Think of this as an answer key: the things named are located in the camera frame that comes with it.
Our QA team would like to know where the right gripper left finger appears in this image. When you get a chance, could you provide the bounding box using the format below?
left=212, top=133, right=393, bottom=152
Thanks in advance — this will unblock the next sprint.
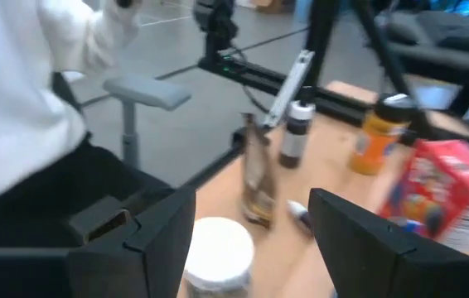
left=67, top=185, right=197, bottom=298

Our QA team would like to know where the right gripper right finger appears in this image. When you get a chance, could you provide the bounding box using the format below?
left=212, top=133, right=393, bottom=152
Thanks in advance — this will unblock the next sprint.
left=307, top=187, right=469, bottom=298

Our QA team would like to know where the white-lid spice jar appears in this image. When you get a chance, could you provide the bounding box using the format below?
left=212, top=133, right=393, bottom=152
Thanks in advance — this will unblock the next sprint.
left=181, top=215, right=256, bottom=298

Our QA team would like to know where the brown small dropper bottle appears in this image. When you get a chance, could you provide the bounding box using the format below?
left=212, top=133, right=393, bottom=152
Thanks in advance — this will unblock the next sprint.
left=286, top=199, right=314, bottom=237

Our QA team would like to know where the red Froot Loops cereal box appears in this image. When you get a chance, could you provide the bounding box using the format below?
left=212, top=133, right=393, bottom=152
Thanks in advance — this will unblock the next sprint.
left=377, top=138, right=469, bottom=256

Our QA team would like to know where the orange spice jar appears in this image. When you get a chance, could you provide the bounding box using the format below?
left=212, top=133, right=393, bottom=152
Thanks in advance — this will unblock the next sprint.
left=348, top=93, right=416, bottom=177

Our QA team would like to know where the brown spice pouch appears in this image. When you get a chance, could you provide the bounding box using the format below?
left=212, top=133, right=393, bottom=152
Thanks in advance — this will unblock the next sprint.
left=240, top=111, right=279, bottom=231

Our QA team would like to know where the person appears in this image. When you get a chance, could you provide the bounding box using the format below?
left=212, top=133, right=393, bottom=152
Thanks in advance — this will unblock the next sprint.
left=0, top=0, right=176, bottom=249

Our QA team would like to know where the dark grey desk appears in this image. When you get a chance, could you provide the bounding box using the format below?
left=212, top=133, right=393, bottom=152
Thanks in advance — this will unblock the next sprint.
left=385, top=10, right=469, bottom=90

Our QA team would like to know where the silver metal bracket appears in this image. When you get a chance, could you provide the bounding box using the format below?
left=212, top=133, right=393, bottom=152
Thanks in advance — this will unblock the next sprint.
left=261, top=48, right=316, bottom=130

